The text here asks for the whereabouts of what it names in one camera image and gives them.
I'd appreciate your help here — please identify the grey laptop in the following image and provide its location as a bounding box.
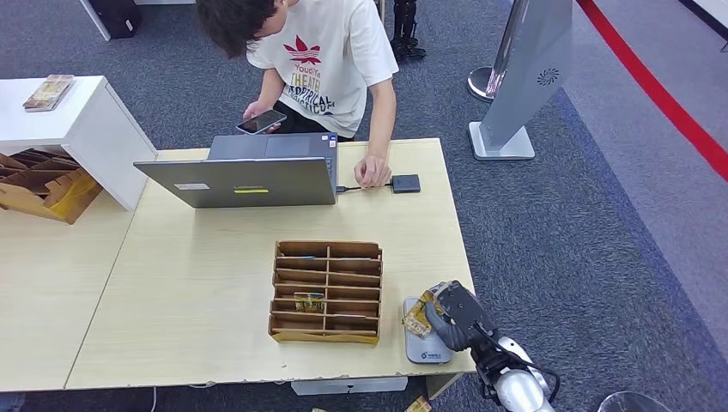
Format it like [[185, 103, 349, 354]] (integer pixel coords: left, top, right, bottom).
[[133, 133, 339, 209]]

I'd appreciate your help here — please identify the black cabinet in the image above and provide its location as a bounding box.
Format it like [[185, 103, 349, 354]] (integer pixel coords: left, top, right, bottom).
[[85, 0, 143, 41]]

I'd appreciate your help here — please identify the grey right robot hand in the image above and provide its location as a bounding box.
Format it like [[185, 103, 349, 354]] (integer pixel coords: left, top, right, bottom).
[[423, 295, 486, 353]]

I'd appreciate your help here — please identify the grey kiosk stand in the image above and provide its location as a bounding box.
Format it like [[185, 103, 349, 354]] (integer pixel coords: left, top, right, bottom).
[[467, 0, 573, 161]]

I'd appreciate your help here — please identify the clear round glass object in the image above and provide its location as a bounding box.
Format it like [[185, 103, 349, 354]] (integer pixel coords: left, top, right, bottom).
[[596, 391, 675, 412]]

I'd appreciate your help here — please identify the black smartphone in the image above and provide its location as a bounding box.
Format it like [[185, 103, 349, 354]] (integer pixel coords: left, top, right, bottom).
[[235, 109, 288, 136]]

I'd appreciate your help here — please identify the yellow green room key card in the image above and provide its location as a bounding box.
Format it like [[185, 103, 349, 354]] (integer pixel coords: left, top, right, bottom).
[[294, 292, 326, 313]]

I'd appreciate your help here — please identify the brown cardboard organizer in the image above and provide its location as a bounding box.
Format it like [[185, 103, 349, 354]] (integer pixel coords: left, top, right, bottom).
[[0, 148, 105, 226]]

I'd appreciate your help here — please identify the person's right hand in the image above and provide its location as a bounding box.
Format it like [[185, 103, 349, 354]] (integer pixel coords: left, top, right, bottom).
[[243, 100, 279, 119]]

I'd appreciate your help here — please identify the white side table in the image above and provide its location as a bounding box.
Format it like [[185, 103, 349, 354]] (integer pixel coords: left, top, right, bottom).
[[0, 75, 159, 212]]

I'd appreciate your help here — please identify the yellow patterned ID card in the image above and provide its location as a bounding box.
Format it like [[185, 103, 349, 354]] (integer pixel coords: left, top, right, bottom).
[[401, 291, 440, 341]]

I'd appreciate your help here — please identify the black usb cable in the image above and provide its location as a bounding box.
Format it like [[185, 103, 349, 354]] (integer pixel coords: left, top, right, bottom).
[[335, 181, 393, 195]]

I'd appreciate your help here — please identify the red barrier belt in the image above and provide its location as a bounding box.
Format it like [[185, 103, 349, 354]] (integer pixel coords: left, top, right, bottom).
[[575, 0, 728, 185]]

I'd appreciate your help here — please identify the stack of patterned cards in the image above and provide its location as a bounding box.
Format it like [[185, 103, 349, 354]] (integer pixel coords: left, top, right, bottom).
[[22, 74, 76, 113]]

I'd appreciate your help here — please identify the chrome stanchion post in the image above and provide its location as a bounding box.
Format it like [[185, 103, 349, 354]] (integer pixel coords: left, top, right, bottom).
[[466, 0, 527, 104]]

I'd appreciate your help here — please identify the black tripod stand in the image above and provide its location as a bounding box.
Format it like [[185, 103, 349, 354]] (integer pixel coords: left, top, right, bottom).
[[389, 0, 428, 63]]

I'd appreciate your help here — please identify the small black usb box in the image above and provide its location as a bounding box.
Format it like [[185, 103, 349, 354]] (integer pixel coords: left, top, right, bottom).
[[391, 174, 422, 195]]

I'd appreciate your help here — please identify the white card reader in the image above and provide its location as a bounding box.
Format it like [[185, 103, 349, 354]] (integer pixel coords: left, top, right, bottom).
[[403, 296, 454, 366]]

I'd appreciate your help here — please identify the person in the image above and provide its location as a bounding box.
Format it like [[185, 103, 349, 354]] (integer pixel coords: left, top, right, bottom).
[[195, 0, 400, 190]]

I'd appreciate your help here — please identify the person's left hand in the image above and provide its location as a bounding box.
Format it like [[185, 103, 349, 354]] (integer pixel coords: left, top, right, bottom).
[[353, 154, 392, 190]]

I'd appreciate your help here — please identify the wooden slotted card organizer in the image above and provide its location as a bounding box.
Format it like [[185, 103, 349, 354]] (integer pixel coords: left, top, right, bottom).
[[268, 240, 383, 344]]

